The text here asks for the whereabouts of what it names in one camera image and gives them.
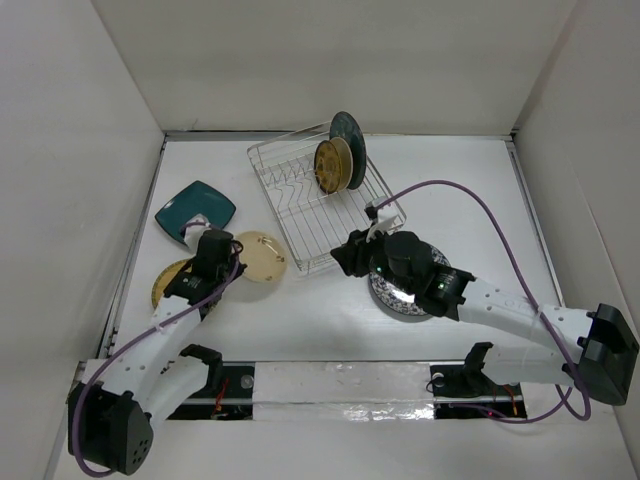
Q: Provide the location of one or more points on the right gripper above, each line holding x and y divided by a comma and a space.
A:
352, 255

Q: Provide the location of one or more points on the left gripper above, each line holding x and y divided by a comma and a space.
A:
240, 268

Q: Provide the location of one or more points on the cream plate with characters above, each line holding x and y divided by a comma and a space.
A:
264, 257

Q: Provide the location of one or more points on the brown gold patterned plate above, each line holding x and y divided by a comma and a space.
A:
328, 169

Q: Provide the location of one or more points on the round teal plate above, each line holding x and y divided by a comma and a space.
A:
345, 126

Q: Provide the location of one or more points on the plain cream plate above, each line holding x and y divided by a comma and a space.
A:
346, 161

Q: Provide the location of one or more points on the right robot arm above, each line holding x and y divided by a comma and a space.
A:
594, 351

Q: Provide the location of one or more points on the yellow plate under left arm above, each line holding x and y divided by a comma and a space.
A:
162, 285

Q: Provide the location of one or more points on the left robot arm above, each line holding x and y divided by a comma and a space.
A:
113, 415

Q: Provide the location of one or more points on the blue floral white plate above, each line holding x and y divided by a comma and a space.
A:
398, 302

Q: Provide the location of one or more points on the square teal plate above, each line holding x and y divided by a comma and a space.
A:
198, 198

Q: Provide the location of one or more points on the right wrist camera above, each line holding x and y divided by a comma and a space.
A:
383, 214

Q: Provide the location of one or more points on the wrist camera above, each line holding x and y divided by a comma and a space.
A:
383, 214
192, 231

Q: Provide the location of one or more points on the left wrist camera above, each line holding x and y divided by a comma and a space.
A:
192, 231

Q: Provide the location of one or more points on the wire dish rack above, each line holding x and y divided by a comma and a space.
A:
311, 221

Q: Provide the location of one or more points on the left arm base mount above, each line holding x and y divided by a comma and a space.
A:
227, 394

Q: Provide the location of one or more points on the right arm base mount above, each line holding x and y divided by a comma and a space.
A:
462, 391

